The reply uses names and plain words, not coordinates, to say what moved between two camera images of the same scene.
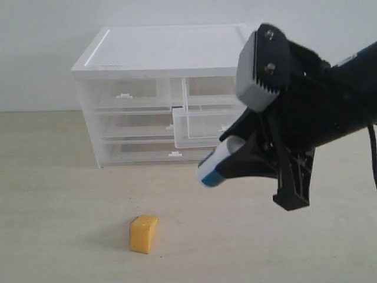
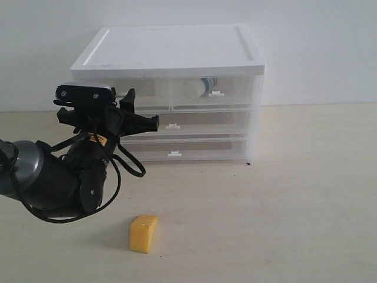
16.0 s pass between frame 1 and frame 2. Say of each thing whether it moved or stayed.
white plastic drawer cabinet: stayed
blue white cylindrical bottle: moved
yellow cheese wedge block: stayed
